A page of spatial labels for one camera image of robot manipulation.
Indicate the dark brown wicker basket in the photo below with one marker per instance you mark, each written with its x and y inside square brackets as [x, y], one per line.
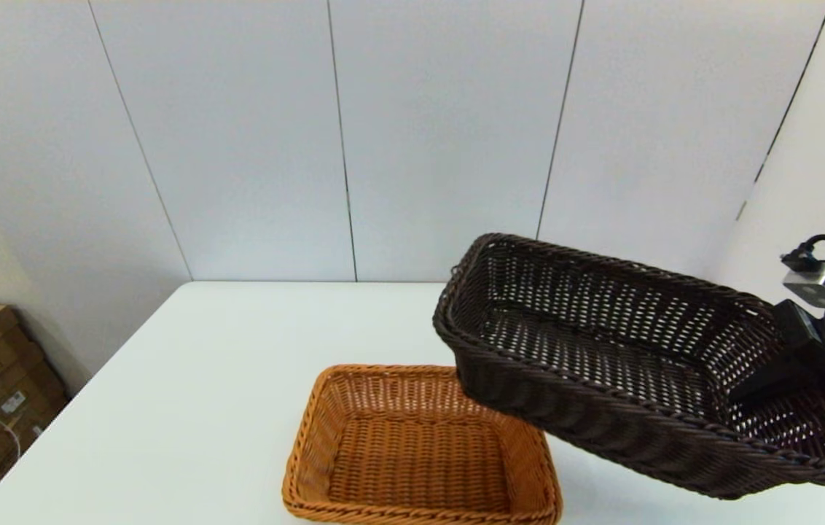
[587, 343]

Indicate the orange wicker basket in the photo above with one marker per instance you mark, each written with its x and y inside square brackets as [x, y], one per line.
[398, 452]

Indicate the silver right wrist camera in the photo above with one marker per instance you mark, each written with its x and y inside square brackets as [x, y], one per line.
[817, 281]

